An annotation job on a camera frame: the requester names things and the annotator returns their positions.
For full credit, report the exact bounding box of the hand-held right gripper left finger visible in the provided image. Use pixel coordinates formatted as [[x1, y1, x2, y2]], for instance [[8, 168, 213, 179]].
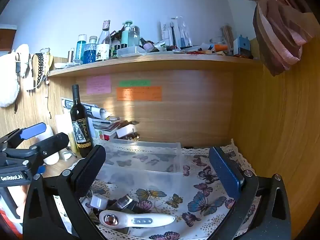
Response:
[[22, 144, 107, 240]]

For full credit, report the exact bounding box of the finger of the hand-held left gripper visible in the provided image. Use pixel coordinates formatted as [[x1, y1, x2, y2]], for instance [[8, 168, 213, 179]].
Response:
[[24, 132, 70, 173], [0, 122, 47, 151]]

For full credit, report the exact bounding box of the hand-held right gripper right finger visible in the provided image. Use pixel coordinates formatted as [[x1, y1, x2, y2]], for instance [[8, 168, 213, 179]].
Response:
[[209, 146, 292, 240]]

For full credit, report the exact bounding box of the clear plastic storage box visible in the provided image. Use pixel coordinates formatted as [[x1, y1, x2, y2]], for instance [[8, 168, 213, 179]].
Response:
[[94, 140, 186, 193]]

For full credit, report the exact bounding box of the white handheld beauty device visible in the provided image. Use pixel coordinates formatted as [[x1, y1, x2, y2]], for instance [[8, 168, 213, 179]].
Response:
[[99, 210, 176, 229]]

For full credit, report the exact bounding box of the person's left hand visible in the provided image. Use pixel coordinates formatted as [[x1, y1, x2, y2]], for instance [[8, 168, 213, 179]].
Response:
[[15, 185, 28, 216]]

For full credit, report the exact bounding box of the white plastic bottle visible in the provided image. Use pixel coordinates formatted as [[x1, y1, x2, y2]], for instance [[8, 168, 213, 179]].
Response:
[[41, 125, 61, 166]]

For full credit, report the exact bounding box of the small yellow bottle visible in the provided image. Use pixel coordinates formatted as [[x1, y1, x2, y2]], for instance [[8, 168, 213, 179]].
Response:
[[69, 132, 78, 153]]

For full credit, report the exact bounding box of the white paper box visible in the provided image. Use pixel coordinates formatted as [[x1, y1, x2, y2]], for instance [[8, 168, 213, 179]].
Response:
[[55, 114, 73, 137]]

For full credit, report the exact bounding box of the dark wine bottle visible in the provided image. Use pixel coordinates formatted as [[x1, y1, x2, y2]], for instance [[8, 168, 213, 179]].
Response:
[[70, 84, 94, 159]]

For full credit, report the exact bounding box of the small white-capped bottle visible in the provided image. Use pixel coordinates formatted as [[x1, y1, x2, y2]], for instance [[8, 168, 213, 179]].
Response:
[[90, 195, 107, 210]]

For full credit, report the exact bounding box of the butterfly print lace cloth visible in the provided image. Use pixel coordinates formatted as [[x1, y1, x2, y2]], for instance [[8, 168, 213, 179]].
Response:
[[54, 139, 266, 240]]

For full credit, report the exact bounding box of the dark brown cosmetic bottle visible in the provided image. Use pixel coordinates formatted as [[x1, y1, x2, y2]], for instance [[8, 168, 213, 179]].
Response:
[[107, 194, 141, 215]]

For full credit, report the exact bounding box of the stack of books and magazines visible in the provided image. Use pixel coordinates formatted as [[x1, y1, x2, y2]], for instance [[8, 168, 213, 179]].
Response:
[[84, 102, 121, 141]]

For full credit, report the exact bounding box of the orange white cloth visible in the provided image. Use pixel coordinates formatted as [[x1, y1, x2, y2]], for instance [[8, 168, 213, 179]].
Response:
[[0, 204, 23, 240]]

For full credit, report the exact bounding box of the small white box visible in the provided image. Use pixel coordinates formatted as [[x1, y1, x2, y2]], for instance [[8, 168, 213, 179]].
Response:
[[116, 126, 137, 138]]

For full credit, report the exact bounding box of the white fluffy cloth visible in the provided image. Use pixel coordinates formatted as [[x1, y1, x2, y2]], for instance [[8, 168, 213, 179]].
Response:
[[0, 44, 31, 108]]

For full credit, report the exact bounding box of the black lace band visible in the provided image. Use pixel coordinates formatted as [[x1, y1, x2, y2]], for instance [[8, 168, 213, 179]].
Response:
[[35, 52, 44, 87]]

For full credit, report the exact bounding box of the pink sticky note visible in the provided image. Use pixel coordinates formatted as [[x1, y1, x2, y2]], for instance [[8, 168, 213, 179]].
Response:
[[86, 75, 111, 95]]

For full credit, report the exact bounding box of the white dish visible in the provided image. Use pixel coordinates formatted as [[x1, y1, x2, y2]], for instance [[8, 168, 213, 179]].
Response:
[[54, 61, 81, 69]]

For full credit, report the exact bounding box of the orange paper note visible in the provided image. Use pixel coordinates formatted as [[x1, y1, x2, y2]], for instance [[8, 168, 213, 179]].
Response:
[[116, 86, 163, 102]]

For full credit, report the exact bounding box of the tall blue liquid bottle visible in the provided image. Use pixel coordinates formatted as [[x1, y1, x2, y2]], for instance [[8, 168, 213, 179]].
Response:
[[76, 34, 87, 63]]

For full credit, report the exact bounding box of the round blue glass bottle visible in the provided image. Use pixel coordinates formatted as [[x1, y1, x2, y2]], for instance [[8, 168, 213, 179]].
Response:
[[83, 35, 98, 64]]

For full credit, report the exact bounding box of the green sticky note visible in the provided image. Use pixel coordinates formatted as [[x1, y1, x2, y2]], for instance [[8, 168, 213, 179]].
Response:
[[119, 79, 151, 87]]

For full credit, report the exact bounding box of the clear glass labelled bottle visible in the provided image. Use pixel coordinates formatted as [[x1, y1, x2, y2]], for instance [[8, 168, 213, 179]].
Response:
[[96, 20, 112, 61]]

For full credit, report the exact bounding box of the dark glass bottle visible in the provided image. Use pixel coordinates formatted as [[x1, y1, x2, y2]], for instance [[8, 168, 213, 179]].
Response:
[[111, 31, 123, 56]]

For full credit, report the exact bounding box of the clear plastic tray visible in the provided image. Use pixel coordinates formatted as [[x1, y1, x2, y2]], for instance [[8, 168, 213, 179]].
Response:
[[116, 46, 147, 57]]

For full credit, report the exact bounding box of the blue pencil sharpener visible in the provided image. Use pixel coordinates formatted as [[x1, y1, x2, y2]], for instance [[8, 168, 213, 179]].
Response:
[[233, 35, 252, 58]]

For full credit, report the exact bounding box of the wooden shelf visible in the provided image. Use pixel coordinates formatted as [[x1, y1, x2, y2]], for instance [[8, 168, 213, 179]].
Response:
[[47, 53, 263, 78]]

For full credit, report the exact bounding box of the green pump bottle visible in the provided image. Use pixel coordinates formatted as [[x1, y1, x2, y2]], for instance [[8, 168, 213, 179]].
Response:
[[121, 20, 133, 48]]

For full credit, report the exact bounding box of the drinking glass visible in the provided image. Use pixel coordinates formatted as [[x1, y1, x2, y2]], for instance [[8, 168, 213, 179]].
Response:
[[210, 37, 226, 51]]

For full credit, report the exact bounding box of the clear cosmetic bottle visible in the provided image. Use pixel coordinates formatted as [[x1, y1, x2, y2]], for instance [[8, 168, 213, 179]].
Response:
[[130, 25, 141, 47]]

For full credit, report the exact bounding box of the glass jar with sticks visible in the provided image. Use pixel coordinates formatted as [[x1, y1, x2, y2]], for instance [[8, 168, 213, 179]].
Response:
[[220, 25, 234, 53]]

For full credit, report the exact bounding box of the small dark dropper bottle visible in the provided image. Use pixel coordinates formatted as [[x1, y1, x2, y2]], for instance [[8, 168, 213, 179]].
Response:
[[140, 37, 153, 52]]

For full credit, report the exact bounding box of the toothbrush package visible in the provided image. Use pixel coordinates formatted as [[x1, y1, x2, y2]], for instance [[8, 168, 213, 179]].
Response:
[[161, 17, 191, 48]]

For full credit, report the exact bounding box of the brown pink striped curtain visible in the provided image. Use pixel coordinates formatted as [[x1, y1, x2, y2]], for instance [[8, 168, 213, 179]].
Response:
[[210, 0, 317, 77]]

